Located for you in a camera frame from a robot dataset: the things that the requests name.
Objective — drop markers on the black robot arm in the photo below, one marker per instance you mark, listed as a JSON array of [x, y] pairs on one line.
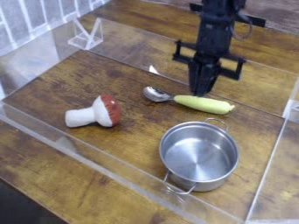
[[221, 6]]

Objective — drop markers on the red and white toy mushroom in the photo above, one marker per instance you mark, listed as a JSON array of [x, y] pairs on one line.
[[105, 112]]

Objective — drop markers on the clear acrylic triangular bracket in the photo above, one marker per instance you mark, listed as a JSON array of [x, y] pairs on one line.
[[86, 40]]

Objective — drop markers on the black strip on table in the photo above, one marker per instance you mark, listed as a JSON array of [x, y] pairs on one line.
[[255, 20]]

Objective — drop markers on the small stainless steel pot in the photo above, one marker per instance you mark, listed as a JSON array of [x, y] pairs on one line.
[[201, 155]]

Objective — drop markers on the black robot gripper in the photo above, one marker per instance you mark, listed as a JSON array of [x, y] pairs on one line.
[[207, 56]]

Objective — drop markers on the green handled metal spoon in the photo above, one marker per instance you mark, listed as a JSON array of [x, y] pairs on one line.
[[203, 104]]

